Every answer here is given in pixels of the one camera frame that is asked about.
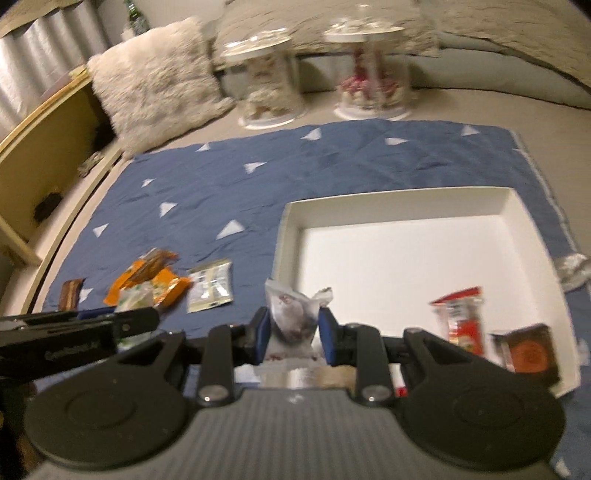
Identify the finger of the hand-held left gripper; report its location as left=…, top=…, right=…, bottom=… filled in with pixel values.
left=78, top=307, right=161, bottom=343

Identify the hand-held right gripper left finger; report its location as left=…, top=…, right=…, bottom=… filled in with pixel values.
left=117, top=307, right=273, bottom=407

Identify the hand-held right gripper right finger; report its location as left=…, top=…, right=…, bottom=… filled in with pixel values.
left=318, top=307, right=509, bottom=407

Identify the clear packet green snack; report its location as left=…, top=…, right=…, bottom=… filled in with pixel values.
left=115, top=282, right=156, bottom=319

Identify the clear crinkled snack packet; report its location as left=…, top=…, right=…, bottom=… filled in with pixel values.
left=264, top=278, right=334, bottom=363

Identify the clear packet round pastry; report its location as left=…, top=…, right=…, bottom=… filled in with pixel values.
left=233, top=357, right=359, bottom=391

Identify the orange foil snack packet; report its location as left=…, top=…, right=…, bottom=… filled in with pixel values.
left=104, top=248, right=180, bottom=306

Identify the orange bread packet green circle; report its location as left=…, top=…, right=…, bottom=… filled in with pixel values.
left=141, top=269, right=193, bottom=309

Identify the brown chocolate bar packet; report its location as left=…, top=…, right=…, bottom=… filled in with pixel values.
left=61, top=278, right=88, bottom=309

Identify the small white clear packet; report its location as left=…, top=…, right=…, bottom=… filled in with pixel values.
left=186, top=258, right=233, bottom=314

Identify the white cardboard box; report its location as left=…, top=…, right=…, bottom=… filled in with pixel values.
left=272, top=186, right=581, bottom=399

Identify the red packet with green circle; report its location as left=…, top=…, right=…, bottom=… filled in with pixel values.
left=428, top=286, right=487, bottom=357

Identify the dark mooncake packet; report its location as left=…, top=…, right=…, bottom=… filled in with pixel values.
left=490, top=324, right=563, bottom=387

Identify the small black object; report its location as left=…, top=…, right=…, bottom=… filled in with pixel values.
left=34, top=192, right=64, bottom=220

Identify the blue mat with white triangles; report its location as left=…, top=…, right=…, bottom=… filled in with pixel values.
left=28, top=119, right=591, bottom=480

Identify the wooden shelf unit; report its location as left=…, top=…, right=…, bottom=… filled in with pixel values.
left=0, top=65, right=126, bottom=306

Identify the cream plush doll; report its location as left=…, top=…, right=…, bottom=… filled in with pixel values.
left=242, top=60, right=294, bottom=120

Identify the fluffy cream pillow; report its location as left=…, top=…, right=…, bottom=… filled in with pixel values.
left=88, top=18, right=236, bottom=156

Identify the flat pink object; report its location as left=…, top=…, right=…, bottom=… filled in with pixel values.
left=41, top=78, right=75, bottom=103

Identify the clear case with cream doll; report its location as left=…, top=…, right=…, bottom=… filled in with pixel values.
left=220, top=27, right=308, bottom=129

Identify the silver foil wrapper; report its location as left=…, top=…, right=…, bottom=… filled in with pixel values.
left=555, top=253, right=591, bottom=290

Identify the clear case with red doll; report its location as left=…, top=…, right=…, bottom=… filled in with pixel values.
left=322, top=16, right=412, bottom=121

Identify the grey curtain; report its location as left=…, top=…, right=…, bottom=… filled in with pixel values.
left=0, top=4, right=112, bottom=139

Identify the green glass bottle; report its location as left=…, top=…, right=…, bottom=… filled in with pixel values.
left=123, top=0, right=149, bottom=34

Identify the angled grey quilted pillow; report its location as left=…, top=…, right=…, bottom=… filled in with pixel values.
left=429, top=0, right=591, bottom=83

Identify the grey rope bundle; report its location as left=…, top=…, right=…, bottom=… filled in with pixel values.
left=78, top=154, right=105, bottom=176

